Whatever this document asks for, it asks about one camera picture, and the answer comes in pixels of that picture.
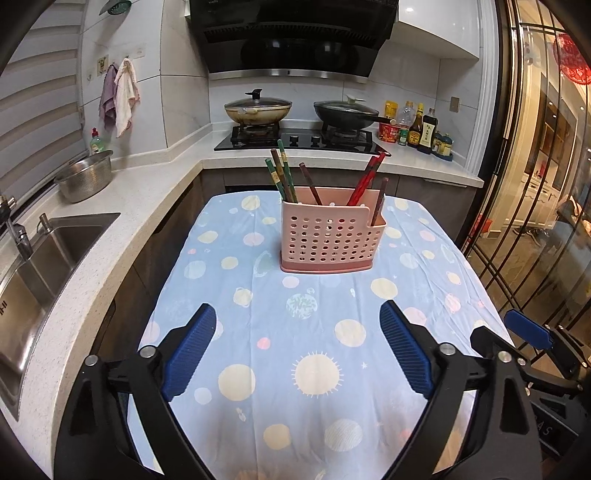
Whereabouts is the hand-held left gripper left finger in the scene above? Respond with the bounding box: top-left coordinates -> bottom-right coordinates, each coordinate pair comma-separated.
54,302 -> 218,480

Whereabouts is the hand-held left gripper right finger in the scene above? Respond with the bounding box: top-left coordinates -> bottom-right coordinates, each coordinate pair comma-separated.
379,300 -> 543,480

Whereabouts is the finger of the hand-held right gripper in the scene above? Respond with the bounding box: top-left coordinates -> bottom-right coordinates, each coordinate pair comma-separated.
470,325 -> 532,371
504,309 -> 587,366

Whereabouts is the pink perforated utensil holder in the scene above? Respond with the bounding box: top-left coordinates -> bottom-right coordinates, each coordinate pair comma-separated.
279,186 -> 388,274

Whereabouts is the dark purple chopstick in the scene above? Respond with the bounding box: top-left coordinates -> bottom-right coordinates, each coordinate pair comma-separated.
369,177 -> 390,227

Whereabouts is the dark red chopstick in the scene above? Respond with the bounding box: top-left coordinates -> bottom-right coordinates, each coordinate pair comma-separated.
353,152 -> 387,208

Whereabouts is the bright red chopstick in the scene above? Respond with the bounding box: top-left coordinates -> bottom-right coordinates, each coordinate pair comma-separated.
346,153 -> 383,208

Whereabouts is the brown chopstick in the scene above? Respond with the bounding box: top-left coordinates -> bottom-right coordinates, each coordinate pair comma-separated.
298,162 -> 323,206

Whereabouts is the maroon chopstick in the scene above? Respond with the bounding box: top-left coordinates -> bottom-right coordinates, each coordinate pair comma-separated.
270,148 -> 297,203

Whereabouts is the blue printed tablecloth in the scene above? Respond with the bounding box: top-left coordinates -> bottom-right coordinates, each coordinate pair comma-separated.
113,194 -> 519,480

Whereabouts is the glass sliding door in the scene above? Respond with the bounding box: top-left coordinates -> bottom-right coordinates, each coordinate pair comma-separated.
461,0 -> 591,374

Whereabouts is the steel sink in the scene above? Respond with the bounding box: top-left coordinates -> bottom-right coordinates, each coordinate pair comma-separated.
0,212 -> 122,412

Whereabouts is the steel colander bowl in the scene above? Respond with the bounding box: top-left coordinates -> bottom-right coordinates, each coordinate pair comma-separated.
54,150 -> 115,204

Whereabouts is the steel faucet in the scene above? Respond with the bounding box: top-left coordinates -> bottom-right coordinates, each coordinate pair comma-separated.
0,196 -> 35,262

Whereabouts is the dark soy sauce bottle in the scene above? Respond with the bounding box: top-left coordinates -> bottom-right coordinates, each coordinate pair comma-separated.
417,108 -> 437,154

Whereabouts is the brown sauce bottle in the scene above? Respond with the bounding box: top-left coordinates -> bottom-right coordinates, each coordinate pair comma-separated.
407,103 -> 426,149

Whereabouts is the black gas stove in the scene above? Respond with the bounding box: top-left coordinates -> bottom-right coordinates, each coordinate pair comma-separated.
213,124 -> 393,156

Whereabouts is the black pan with lid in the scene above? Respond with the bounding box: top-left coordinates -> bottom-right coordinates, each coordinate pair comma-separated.
313,94 -> 399,133

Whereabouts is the beige wok with lid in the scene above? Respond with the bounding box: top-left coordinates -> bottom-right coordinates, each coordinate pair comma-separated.
224,89 -> 293,127

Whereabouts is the white hanging cloth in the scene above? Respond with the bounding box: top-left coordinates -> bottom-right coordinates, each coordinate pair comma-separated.
113,58 -> 141,138

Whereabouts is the purple hanging cloth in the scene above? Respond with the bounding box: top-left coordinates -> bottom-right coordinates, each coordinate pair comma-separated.
99,64 -> 120,133

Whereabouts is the red paper decoration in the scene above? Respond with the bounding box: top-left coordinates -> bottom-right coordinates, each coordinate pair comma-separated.
553,31 -> 591,87

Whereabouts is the window blind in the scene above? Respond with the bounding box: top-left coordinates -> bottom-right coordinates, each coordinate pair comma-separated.
0,0 -> 87,200

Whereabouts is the black range hood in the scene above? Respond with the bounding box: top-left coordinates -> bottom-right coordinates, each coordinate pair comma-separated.
187,0 -> 400,85

